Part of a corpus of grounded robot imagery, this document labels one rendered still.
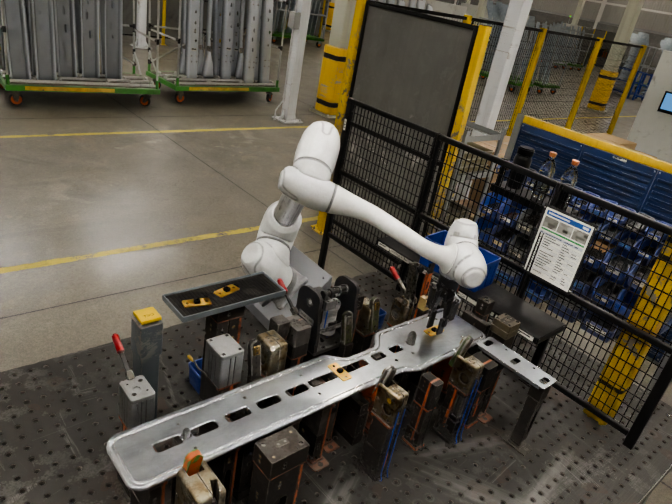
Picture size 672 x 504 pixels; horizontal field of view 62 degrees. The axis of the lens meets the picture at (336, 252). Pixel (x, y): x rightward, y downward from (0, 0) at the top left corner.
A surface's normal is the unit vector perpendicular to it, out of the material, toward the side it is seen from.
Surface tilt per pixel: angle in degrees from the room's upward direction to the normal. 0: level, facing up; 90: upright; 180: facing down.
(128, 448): 0
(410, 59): 89
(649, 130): 90
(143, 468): 0
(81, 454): 0
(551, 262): 90
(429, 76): 89
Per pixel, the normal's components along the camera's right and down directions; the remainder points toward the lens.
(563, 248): -0.75, 0.17
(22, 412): 0.18, -0.88
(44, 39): 0.57, 0.40
